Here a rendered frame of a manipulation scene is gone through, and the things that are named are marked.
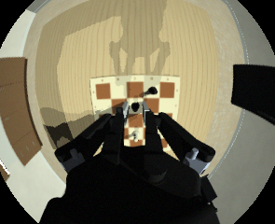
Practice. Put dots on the brown and cream chessboard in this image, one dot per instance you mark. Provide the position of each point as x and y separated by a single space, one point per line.
107 93

